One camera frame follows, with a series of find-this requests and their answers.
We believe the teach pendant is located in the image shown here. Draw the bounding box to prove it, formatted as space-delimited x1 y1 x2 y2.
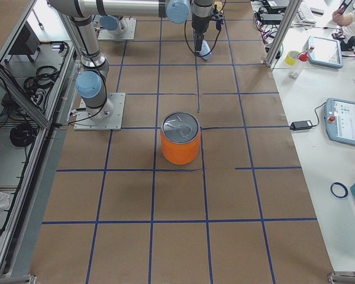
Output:
306 36 343 69
324 98 355 146

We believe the aluminium frame post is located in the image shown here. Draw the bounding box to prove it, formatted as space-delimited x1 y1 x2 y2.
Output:
264 0 302 67

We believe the yellow tape roll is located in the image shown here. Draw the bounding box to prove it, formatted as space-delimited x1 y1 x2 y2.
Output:
285 50 300 66

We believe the light blue plastic cup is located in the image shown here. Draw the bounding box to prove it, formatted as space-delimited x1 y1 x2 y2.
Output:
199 40 212 60

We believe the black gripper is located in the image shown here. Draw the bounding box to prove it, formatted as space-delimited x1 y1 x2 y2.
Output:
192 0 224 56

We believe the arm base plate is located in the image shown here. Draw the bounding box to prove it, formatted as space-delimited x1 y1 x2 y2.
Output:
98 18 137 41
73 92 126 131

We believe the person's hand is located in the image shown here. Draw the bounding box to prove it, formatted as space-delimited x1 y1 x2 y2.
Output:
332 8 353 27

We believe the teach pendant far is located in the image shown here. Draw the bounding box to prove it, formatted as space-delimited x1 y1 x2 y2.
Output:
306 36 343 69

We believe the teach pendant near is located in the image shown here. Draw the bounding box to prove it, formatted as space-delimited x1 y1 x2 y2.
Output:
324 98 355 146

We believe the black power adapter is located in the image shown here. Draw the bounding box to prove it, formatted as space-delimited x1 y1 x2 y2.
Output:
289 120 313 131

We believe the black cable bundle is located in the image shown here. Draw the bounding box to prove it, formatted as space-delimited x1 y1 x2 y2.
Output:
23 65 60 112

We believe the orange can with silver lid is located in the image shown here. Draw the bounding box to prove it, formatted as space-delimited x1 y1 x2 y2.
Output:
160 112 201 164

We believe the blue tape ring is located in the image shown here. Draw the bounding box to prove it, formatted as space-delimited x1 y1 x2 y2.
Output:
330 182 348 199

